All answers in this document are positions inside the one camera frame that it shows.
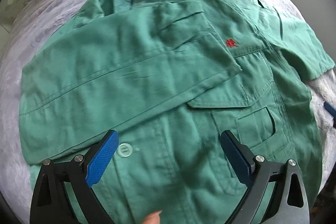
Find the green work shirt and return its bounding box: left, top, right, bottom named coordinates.
left=18, top=0, right=336, bottom=224

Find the person's hand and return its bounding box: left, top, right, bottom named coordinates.
left=141, top=210, right=162, bottom=224

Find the lavender plush bed blanket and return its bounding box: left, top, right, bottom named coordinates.
left=0, top=0, right=336, bottom=224

